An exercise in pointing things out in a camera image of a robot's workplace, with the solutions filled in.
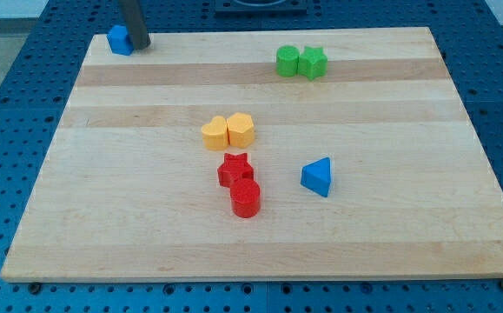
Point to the red star block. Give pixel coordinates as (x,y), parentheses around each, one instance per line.
(234,168)

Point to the green star block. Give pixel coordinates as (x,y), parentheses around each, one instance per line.
(312,63)

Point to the yellow heart block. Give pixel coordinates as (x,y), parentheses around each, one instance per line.
(215,134)

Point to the blue cube block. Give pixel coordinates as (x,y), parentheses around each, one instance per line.
(119,41)

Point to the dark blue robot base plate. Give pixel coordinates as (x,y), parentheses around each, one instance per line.
(229,7)

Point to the red cylinder block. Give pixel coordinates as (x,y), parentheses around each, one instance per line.
(245,198)

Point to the green cylinder block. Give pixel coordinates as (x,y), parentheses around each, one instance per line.
(287,58)

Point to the yellow hexagon block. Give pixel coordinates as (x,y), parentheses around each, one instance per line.
(241,130)

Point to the wooden board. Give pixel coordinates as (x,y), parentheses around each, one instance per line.
(128,193)

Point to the blue triangle block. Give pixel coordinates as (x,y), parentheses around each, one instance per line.
(317,177)

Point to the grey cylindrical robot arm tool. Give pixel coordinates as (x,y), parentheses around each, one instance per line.
(135,23)

